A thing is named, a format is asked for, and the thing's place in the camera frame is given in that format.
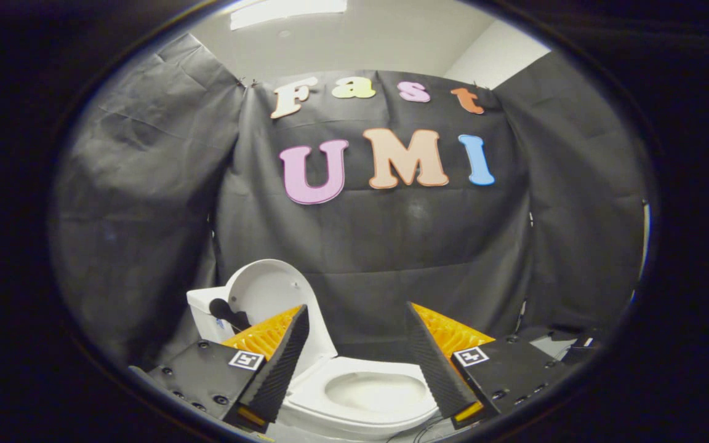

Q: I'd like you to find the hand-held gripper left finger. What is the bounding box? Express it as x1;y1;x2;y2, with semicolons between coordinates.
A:
147;304;310;433

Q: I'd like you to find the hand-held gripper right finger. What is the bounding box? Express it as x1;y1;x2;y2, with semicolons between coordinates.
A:
405;301;571;430

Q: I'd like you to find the white toilet lid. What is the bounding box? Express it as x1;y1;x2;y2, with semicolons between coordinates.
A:
225;258;338;377

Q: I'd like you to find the white toilet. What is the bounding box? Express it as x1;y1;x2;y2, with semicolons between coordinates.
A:
186;286;441;441

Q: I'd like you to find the black backdrop cloth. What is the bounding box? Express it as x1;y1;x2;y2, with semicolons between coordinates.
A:
50;34;647;370

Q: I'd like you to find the tangle of thin cables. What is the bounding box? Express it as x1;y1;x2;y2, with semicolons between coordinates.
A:
385;417;454;443

